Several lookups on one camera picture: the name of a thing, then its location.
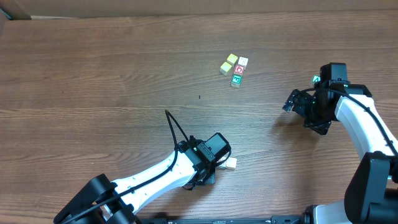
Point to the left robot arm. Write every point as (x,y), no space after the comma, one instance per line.
(103,201)

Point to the green letter A block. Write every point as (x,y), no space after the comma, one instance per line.
(315,79)

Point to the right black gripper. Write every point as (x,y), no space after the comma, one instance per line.
(300,104)

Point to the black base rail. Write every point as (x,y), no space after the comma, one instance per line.
(236,220)

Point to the white block top right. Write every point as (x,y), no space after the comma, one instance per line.
(243,62)

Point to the white block blue H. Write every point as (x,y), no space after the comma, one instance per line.
(223,165)

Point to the green picture block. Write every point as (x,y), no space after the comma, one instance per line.
(236,81)

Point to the yellow plain wooden block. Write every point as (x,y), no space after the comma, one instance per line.
(231,163)

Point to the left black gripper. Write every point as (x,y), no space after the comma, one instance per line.
(208,178)

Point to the yellow block lower left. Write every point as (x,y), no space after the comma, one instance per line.
(226,68)

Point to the yellow block upper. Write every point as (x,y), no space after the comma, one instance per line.
(232,59)

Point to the red circle block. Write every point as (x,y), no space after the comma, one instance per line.
(238,70)

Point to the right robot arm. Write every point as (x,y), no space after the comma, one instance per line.
(334,98)

